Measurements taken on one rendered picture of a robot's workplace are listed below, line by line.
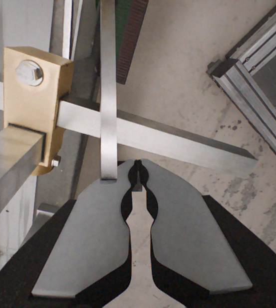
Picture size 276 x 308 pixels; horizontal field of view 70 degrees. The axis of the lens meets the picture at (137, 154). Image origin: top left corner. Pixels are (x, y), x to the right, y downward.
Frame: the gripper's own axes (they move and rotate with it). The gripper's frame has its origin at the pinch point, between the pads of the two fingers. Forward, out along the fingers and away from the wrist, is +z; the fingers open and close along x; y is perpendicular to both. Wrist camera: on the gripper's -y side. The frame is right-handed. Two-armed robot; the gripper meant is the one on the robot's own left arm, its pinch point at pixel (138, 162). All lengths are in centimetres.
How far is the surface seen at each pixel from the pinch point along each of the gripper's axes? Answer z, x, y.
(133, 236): 93, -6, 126
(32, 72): 7.8, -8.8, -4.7
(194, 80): 93, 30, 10
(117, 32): 23.1, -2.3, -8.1
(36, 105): 8.9, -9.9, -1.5
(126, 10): 23.1, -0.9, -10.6
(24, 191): 31, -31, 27
